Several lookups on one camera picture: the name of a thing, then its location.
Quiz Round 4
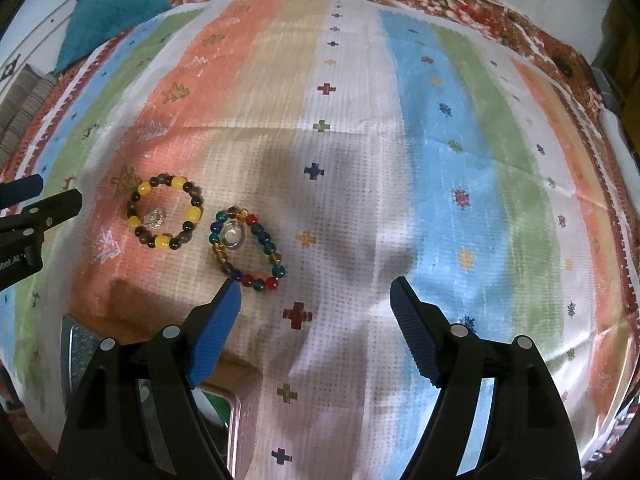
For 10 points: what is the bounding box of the small silver charm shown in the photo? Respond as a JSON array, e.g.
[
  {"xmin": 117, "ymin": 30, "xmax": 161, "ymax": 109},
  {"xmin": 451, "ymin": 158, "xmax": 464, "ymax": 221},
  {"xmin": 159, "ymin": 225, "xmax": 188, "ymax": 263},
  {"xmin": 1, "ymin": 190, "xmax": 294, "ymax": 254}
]
[{"xmin": 142, "ymin": 207, "xmax": 166, "ymax": 230}]

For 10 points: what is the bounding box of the yellow and brown bead bracelet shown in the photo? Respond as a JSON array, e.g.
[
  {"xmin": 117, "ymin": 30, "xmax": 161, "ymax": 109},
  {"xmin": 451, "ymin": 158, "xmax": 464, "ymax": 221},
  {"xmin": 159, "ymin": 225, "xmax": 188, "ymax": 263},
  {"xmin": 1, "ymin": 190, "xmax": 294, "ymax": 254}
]
[{"xmin": 124, "ymin": 173, "xmax": 205, "ymax": 252}]

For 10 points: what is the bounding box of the multicolour glass bead bracelet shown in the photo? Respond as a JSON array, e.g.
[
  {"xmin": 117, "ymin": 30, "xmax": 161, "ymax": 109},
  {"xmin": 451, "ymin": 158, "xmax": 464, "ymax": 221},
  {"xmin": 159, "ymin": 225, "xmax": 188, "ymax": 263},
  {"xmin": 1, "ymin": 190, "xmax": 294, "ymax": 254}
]
[{"xmin": 208, "ymin": 205, "xmax": 288, "ymax": 293}]

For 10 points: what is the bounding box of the silver ring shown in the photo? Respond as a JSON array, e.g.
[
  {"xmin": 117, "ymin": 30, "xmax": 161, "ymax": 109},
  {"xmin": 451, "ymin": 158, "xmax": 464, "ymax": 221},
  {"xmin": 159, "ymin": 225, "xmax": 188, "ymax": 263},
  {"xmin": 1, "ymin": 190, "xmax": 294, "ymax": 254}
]
[{"xmin": 220, "ymin": 219, "xmax": 248, "ymax": 252}]

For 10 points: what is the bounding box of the green jade bangle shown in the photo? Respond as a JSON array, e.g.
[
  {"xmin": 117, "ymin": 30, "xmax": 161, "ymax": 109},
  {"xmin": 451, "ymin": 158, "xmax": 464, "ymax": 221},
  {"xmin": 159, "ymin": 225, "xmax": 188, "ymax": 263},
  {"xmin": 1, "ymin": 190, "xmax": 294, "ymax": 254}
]
[{"xmin": 201, "ymin": 390, "xmax": 232, "ymax": 428}]

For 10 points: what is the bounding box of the silver metal jewelry box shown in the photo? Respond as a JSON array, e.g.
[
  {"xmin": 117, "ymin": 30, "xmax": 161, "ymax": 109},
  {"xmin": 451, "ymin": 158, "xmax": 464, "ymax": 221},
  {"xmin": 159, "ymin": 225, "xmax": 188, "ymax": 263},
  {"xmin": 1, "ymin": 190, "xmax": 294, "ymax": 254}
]
[{"xmin": 60, "ymin": 314, "xmax": 248, "ymax": 479}]

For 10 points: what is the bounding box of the brown striped cushion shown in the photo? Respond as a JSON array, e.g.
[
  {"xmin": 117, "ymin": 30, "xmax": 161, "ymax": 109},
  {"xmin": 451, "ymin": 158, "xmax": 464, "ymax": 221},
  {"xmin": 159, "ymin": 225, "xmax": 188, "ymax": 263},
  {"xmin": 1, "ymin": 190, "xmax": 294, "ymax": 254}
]
[{"xmin": 1, "ymin": 65, "xmax": 58, "ymax": 169}]

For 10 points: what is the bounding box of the teal cloth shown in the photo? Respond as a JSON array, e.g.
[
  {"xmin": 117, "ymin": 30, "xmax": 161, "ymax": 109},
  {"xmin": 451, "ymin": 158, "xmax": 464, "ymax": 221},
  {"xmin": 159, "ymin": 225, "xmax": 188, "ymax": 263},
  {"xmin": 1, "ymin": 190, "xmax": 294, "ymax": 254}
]
[{"xmin": 53, "ymin": 0, "xmax": 171, "ymax": 76}]

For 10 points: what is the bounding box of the colourful striped blanket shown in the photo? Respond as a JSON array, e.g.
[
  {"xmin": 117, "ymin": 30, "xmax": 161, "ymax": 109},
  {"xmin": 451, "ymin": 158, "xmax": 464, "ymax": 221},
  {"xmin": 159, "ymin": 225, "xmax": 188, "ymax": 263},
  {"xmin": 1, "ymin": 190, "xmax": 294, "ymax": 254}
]
[{"xmin": 1, "ymin": 0, "xmax": 639, "ymax": 479}]

